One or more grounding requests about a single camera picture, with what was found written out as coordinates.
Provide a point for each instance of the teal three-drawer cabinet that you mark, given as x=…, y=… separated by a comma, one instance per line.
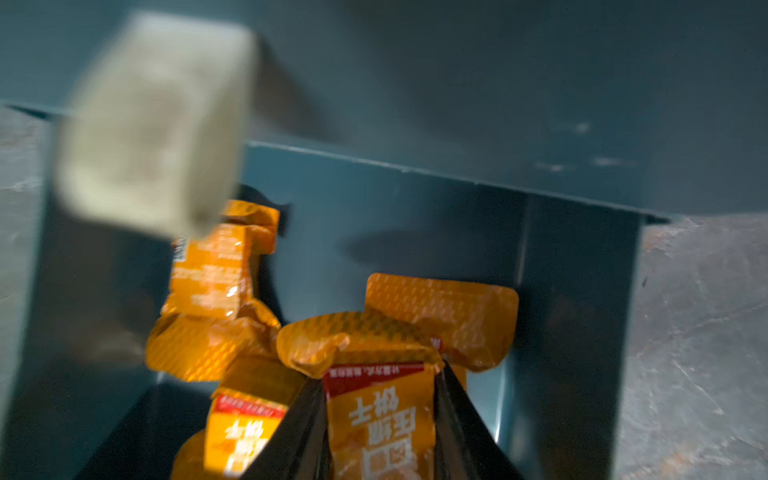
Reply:
x=517, y=143

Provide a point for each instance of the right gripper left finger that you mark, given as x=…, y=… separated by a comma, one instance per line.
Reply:
x=299, y=448

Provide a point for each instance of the orange cookie packet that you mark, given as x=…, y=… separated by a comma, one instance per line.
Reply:
x=212, y=315
x=246, y=409
x=472, y=325
x=378, y=376

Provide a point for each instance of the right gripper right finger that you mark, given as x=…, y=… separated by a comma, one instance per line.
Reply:
x=465, y=449

